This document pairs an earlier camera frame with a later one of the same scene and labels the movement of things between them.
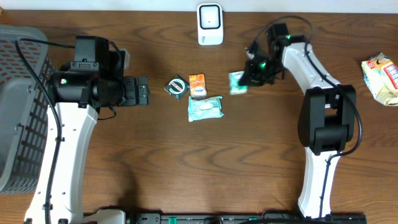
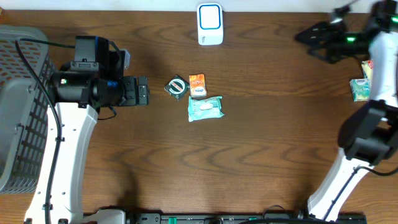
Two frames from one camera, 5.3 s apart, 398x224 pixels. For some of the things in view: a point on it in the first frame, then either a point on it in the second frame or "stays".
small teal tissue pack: (234, 88) -> (360, 89)
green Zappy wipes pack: (202, 109) stays
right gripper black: (248, 78) -> (326, 29)
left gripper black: (132, 98) stays
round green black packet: (176, 87) stays
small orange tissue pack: (198, 85) stays
